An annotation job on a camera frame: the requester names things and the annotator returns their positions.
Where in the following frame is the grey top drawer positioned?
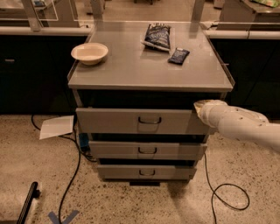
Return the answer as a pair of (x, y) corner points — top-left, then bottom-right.
(76, 108), (212, 135)

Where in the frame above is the grey drawer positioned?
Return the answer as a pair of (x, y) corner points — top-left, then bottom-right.
(97, 164), (196, 180)
(89, 141), (207, 160)
(76, 108), (212, 135)

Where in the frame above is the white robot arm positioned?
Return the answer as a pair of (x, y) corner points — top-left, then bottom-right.
(194, 100), (280, 152)

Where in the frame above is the grey metal drawer cabinet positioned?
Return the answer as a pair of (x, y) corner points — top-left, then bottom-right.
(68, 22), (234, 182)

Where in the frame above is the grey bottom drawer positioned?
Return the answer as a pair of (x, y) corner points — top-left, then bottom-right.
(97, 164), (196, 180)

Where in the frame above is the grey middle drawer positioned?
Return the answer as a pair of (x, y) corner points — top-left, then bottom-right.
(89, 141), (207, 160)

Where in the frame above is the small blue snack packet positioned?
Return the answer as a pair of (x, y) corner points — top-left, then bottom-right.
(168, 47), (190, 65)

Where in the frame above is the dark counter right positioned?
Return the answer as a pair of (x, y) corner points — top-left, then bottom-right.
(206, 31), (280, 120)

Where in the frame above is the dark counter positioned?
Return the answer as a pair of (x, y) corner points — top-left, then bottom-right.
(206, 31), (280, 120)
(0, 34), (87, 115)

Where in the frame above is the large blue chip bag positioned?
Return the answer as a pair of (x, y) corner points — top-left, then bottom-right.
(142, 23), (171, 52)

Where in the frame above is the small blue box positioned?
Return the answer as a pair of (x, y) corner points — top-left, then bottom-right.
(79, 133), (89, 149)

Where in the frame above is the white ceramic bowl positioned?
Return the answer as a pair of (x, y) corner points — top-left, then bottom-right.
(71, 43), (109, 66)

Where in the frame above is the white paper sheet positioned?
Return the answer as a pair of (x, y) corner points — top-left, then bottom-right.
(39, 115), (74, 140)

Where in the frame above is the dark counter left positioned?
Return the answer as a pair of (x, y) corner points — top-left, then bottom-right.
(0, 34), (87, 115)

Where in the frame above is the blue tape cross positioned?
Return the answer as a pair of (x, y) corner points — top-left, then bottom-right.
(47, 209), (81, 224)

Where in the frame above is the black bar object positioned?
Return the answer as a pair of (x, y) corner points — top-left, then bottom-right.
(17, 181), (40, 224)

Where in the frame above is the black cable right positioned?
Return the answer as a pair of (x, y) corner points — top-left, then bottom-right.
(203, 152), (250, 224)

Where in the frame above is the black cable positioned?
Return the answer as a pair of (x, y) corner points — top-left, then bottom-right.
(203, 152), (250, 224)
(31, 114), (97, 224)

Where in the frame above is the black cable left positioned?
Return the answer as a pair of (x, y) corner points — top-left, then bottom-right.
(31, 114), (97, 224)

